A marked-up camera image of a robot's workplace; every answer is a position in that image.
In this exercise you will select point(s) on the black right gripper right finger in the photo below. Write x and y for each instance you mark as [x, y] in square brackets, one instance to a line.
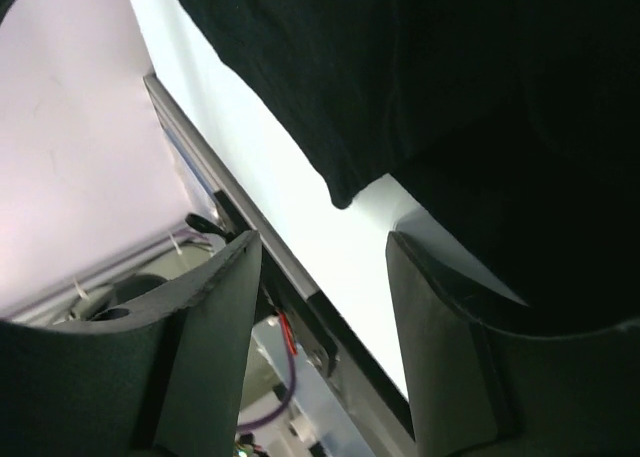
[488, 377]

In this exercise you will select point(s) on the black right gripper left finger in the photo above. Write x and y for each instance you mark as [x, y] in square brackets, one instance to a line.
[160, 375]

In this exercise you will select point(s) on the black t shirt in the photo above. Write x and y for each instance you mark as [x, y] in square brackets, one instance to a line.
[514, 123]

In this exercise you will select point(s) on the aluminium front rail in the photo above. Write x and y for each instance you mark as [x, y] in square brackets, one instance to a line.
[215, 177]

